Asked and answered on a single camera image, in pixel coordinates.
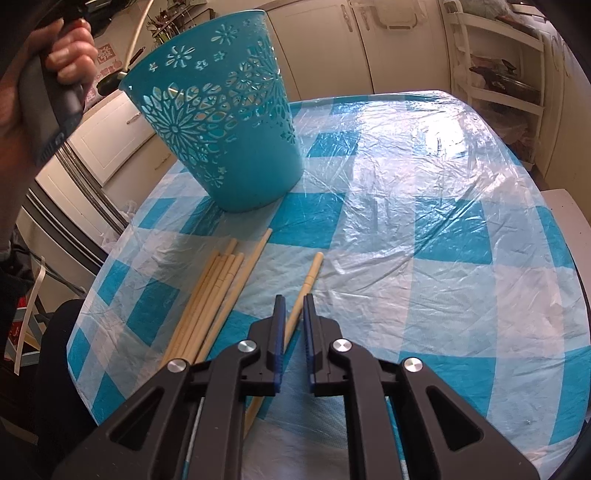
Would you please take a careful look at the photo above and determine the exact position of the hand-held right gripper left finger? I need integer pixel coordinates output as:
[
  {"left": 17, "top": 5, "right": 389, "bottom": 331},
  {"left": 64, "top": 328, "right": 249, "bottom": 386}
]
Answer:
[{"left": 52, "top": 294, "right": 287, "bottom": 480}]

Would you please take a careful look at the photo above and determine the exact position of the cream drawer unit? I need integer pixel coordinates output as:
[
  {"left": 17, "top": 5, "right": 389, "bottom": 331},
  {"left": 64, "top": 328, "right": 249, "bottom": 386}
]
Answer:
[{"left": 69, "top": 90, "right": 160, "bottom": 185}]

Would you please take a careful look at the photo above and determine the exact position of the person's left forearm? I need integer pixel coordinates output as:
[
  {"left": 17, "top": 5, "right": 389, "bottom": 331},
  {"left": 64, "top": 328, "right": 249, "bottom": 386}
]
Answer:
[{"left": 0, "top": 157, "right": 33, "bottom": 252}]

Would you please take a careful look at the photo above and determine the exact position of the person's left hand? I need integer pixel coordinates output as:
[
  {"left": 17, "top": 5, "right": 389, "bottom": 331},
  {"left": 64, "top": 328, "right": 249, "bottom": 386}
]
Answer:
[{"left": 0, "top": 21, "right": 99, "bottom": 185}]

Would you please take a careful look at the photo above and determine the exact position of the dark lidded pan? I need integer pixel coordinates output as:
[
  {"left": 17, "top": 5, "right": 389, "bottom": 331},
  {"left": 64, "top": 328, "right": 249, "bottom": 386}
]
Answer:
[{"left": 468, "top": 65, "right": 541, "bottom": 104}]

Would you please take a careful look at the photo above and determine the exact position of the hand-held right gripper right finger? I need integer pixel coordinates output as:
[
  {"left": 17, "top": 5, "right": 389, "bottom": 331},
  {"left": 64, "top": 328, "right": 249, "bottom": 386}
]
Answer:
[{"left": 302, "top": 293, "right": 541, "bottom": 480}]

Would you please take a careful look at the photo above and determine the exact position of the black frying pan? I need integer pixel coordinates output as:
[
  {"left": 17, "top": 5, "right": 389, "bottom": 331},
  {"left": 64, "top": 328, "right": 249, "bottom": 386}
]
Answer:
[{"left": 95, "top": 46, "right": 148, "bottom": 95}]

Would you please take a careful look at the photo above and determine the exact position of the blue checked plastic tablecloth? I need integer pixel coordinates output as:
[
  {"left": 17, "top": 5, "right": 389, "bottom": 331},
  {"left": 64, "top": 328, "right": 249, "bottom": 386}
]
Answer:
[{"left": 67, "top": 90, "right": 580, "bottom": 480}]

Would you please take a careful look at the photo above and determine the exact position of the white shelf rack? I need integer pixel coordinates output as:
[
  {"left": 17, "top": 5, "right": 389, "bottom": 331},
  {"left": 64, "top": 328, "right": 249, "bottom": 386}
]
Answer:
[{"left": 443, "top": 9, "right": 555, "bottom": 171}]

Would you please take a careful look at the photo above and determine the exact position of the cream kitchen cabinet run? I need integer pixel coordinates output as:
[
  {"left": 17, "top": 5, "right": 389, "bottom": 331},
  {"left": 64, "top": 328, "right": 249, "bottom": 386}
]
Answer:
[{"left": 265, "top": 0, "right": 451, "bottom": 100}]

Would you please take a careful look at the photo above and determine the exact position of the dark cloth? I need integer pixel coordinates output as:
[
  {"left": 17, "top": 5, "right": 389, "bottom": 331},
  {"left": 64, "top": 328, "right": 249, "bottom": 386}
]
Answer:
[{"left": 32, "top": 299, "right": 107, "bottom": 462}]

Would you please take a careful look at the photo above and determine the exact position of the teal cutout plastic basket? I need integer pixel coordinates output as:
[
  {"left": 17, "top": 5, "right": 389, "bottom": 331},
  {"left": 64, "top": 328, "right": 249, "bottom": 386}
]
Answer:
[{"left": 117, "top": 9, "right": 305, "bottom": 213}]

